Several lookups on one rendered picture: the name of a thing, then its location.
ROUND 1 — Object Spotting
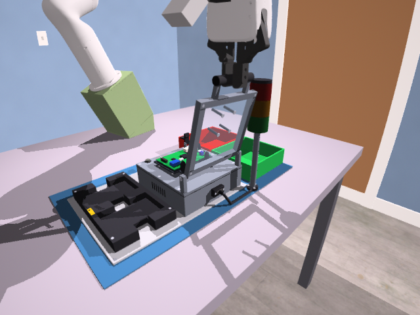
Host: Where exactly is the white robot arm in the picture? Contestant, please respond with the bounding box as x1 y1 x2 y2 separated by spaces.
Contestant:
42 0 231 91

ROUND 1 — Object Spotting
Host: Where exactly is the green bin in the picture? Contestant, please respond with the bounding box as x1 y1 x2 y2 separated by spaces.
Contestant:
240 136 285 182

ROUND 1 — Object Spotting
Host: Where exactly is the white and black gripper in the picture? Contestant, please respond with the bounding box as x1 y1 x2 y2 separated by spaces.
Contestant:
207 0 272 89

